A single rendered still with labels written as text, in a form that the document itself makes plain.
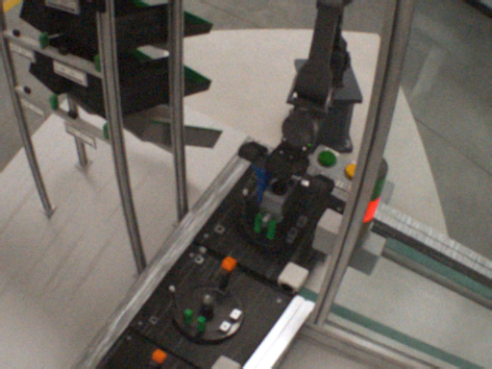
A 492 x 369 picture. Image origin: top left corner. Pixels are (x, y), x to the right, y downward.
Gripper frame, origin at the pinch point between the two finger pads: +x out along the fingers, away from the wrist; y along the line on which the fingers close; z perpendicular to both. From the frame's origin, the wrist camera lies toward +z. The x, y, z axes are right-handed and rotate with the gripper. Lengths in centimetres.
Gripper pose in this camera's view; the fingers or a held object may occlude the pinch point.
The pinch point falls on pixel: (277, 193)
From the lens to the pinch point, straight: 125.3
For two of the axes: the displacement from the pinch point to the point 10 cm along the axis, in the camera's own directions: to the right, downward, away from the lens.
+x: -3.4, 8.9, 3.1
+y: 8.6, 4.3, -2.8
